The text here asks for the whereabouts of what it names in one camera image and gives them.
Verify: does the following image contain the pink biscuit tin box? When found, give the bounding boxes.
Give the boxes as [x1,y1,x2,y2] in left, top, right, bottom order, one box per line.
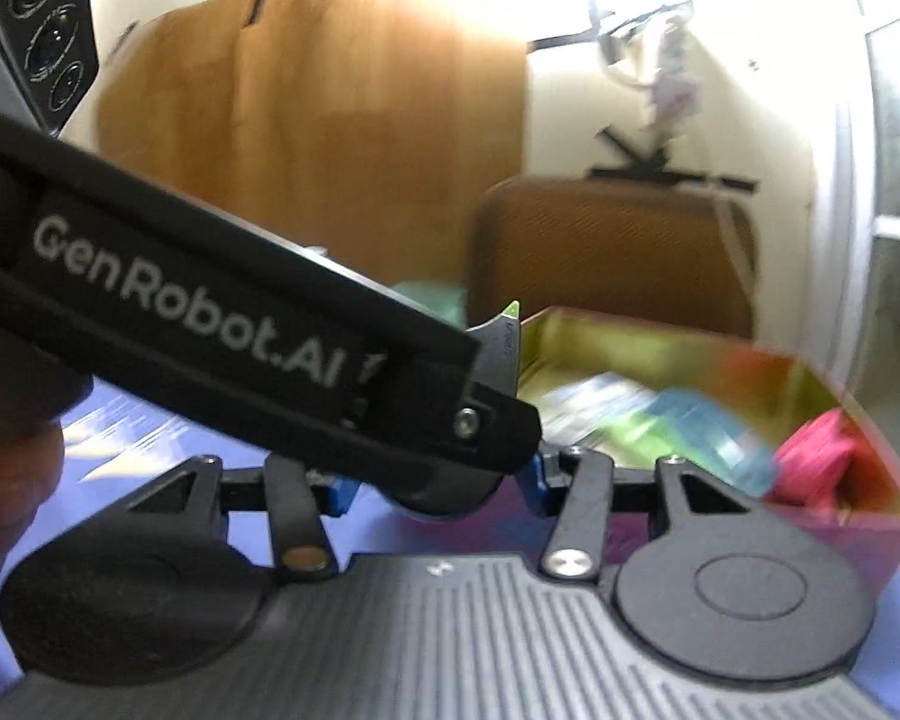
[500,304,900,592]

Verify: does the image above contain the white wall socket plug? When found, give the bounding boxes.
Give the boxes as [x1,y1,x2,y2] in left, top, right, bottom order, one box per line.
[649,16,701,140]

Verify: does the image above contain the green cloth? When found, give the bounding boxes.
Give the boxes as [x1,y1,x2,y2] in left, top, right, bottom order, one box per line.
[598,411,670,470]

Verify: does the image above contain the green patterned tissue pack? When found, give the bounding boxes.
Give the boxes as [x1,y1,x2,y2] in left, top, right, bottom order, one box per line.
[533,372,656,447]

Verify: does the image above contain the wooden board panel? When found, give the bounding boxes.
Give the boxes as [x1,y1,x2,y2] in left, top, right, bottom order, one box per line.
[95,0,526,284]

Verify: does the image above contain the brown chair back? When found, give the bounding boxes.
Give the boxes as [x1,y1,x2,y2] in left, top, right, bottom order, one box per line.
[466,176,758,338]

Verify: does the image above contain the mint green paper cup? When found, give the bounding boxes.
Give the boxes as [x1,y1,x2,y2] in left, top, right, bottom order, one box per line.
[393,281,466,328]

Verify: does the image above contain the blue glasses case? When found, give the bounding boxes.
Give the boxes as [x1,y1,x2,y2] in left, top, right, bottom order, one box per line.
[647,388,777,497]

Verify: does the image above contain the pink cloth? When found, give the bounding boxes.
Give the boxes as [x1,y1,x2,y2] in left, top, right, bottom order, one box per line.
[767,410,857,512]

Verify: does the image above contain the person's left hand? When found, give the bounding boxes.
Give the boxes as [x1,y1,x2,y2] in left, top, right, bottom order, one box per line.
[0,422,64,574]

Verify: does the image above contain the blue tablecloth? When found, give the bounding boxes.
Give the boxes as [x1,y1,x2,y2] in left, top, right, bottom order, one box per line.
[0,382,900,717]

